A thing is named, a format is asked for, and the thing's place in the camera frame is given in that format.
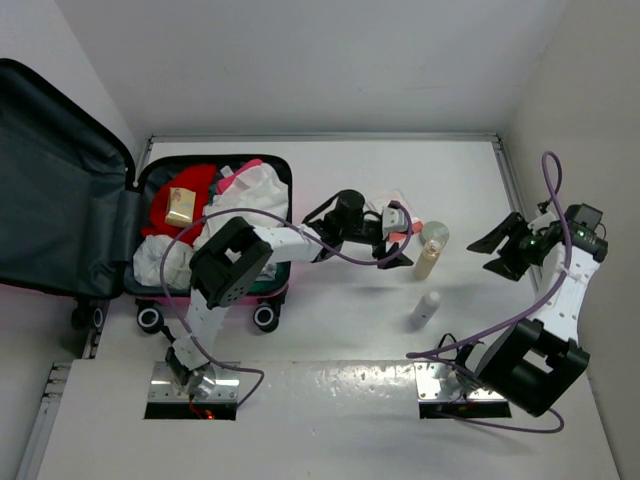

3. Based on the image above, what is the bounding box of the metal base plate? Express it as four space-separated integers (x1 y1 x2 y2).
147 362 240 403
414 362 505 403

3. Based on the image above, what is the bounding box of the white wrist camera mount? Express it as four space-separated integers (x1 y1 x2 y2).
381 205 409 237
528 211 558 234

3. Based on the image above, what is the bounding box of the pink towel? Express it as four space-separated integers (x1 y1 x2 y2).
215 158 263 195

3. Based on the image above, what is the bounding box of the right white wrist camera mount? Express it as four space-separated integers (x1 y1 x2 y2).
528 211 558 234

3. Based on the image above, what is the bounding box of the small yellow cardboard box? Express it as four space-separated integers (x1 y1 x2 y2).
164 187 196 227

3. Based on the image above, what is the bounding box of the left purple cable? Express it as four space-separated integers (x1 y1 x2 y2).
159 199 414 409

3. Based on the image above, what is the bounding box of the white drawstring pouch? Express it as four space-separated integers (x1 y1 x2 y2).
133 235 194 289

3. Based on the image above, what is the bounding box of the pink suitcase with dark lining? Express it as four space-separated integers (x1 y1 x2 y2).
0 58 294 334

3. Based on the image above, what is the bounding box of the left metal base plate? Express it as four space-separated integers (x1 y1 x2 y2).
147 362 240 403

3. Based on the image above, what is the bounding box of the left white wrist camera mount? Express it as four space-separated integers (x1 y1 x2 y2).
381 205 409 237

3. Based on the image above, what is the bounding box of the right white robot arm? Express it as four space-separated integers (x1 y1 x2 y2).
455 204 608 417

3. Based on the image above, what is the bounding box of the white pink spray bottle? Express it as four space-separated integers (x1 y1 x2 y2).
410 291 442 329

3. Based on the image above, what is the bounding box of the red cloth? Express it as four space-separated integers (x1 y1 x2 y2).
141 164 217 238

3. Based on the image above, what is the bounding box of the clear zip bag red label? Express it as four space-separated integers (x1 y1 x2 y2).
365 190 423 243

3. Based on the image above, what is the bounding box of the white cloth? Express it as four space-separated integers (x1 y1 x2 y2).
193 162 290 250

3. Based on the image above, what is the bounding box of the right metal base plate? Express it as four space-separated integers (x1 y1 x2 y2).
414 362 505 403

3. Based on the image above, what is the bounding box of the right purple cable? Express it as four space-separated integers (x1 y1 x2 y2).
405 150 566 434

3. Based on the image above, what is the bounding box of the amber liquid bottle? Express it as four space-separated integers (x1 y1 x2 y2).
413 239 444 280

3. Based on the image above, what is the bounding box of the purple cable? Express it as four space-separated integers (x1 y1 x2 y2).
405 150 566 434
159 199 414 409

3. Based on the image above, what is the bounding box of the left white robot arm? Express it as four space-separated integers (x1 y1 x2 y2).
166 189 412 397

